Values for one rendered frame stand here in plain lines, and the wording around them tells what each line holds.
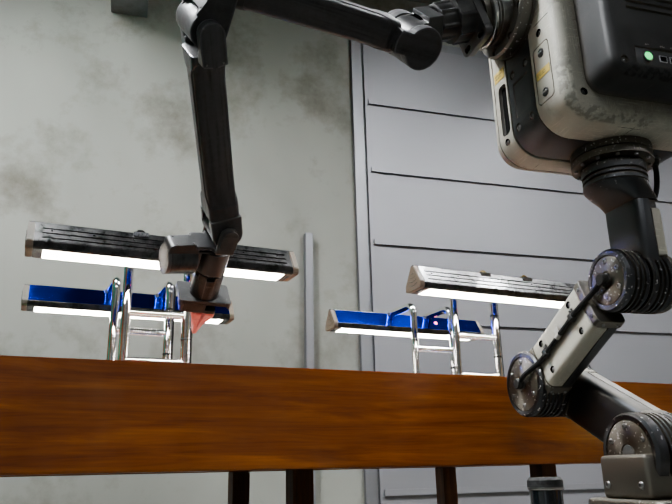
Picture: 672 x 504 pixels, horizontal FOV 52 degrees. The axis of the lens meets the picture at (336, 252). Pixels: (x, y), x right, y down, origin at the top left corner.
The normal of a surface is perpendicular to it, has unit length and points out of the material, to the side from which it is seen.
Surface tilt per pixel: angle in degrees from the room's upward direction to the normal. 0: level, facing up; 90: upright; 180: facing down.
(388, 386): 90
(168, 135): 90
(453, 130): 90
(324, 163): 90
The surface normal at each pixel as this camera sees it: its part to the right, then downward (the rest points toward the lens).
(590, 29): -0.96, -0.06
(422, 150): 0.28, -0.30
